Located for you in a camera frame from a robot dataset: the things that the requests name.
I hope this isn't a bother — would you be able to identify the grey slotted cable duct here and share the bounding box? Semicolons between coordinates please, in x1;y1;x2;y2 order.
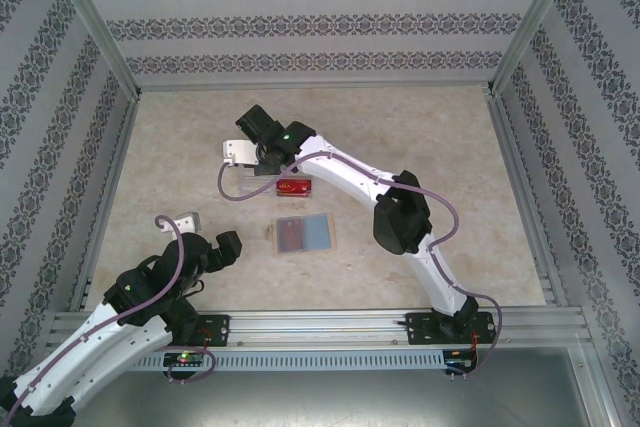
67;349;446;372

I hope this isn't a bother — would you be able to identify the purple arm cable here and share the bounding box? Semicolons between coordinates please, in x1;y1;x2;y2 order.
217;149;503;379
2;215;217;386

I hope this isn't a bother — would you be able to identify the grey metal sheet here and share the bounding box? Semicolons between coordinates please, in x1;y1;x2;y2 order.
49;346;611;427

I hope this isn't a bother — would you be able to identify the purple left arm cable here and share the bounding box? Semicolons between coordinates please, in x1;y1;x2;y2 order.
2;215;217;386

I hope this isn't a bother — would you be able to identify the aluminium frame post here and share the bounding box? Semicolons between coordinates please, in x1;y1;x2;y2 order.
484;0;584;96
42;0;144;98

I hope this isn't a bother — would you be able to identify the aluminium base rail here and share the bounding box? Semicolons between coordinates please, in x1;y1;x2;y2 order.
47;309;586;348

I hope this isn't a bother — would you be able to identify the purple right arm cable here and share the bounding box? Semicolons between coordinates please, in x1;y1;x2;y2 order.
217;149;503;379

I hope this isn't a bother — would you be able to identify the red card with white lettering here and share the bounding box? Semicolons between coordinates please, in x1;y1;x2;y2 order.
275;178;314;199

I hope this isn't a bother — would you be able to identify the aluminium side rail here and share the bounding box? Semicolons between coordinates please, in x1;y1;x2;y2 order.
67;94;144;313
487;94;569;308

